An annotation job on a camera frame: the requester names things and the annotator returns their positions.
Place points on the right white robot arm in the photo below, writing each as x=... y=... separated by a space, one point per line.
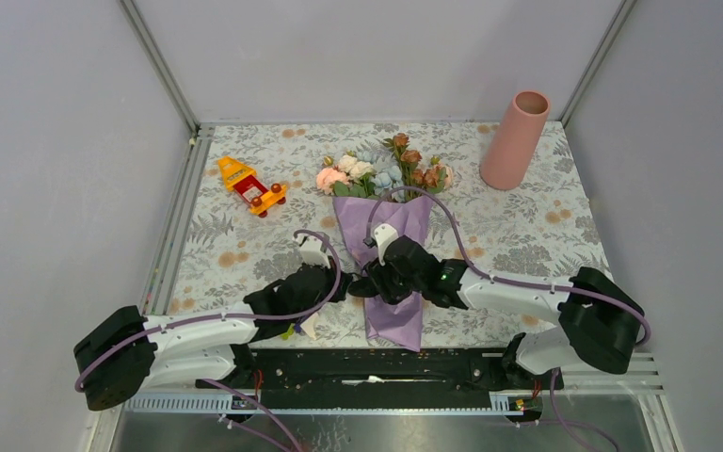
x=593 y=321

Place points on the purple paper flower bouquet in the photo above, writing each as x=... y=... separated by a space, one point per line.
x=384 y=182

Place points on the floral patterned table mat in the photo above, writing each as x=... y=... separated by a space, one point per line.
x=542 y=228

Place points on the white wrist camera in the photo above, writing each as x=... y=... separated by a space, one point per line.
x=312 y=250
x=384 y=235

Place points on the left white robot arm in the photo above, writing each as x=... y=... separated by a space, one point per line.
x=129 y=351

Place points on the green purple white toy block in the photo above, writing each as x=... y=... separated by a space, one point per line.
x=302 y=327

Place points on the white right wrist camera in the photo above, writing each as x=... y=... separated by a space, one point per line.
x=384 y=235

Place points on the black ribbon with gold letters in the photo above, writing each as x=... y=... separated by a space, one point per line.
x=362 y=287

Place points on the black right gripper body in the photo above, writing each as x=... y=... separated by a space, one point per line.
x=390 y=282

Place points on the pink cylindrical vase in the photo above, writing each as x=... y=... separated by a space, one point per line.
x=515 y=141

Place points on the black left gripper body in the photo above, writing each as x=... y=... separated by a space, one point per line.
x=329 y=284

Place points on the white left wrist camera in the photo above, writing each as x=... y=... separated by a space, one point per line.
x=312 y=250

